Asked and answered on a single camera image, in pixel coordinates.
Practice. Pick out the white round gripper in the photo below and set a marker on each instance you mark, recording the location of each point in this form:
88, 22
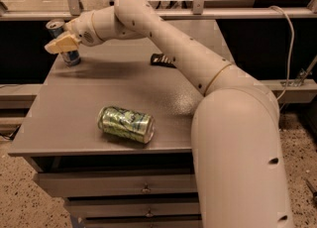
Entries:
82, 29

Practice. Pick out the blue silver redbull can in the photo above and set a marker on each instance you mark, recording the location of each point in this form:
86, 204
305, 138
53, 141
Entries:
63, 42

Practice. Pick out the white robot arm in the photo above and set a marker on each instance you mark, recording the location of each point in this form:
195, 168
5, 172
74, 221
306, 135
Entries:
237, 155

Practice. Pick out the green crushed soda can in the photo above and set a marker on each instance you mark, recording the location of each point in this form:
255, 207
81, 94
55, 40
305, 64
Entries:
125, 123

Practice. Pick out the dark chocolate bar wrapper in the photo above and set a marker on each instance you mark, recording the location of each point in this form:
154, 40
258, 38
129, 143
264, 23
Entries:
161, 60

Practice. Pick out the grey drawer cabinet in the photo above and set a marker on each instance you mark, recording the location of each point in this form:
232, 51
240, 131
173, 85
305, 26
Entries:
112, 137

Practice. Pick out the top grey drawer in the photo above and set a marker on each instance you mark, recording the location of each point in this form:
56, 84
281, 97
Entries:
110, 183

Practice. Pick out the grey drawer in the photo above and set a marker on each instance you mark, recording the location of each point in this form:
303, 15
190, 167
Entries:
110, 183
145, 222
138, 207

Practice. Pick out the middle grey drawer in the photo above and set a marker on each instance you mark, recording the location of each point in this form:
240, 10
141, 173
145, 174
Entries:
138, 207

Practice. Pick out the bottom grey drawer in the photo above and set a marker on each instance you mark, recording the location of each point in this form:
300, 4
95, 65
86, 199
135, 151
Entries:
145, 222

